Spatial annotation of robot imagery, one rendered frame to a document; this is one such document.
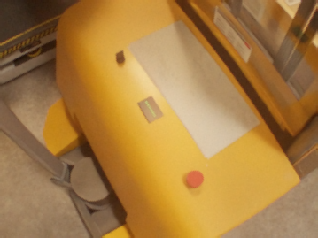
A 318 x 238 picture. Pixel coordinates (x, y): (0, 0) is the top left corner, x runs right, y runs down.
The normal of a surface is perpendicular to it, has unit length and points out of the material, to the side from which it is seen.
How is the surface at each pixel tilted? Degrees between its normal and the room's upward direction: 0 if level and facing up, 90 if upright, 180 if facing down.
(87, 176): 0
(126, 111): 14
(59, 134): 22
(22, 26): 0
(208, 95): 0
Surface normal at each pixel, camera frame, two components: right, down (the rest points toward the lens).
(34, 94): -0.01, -0.37
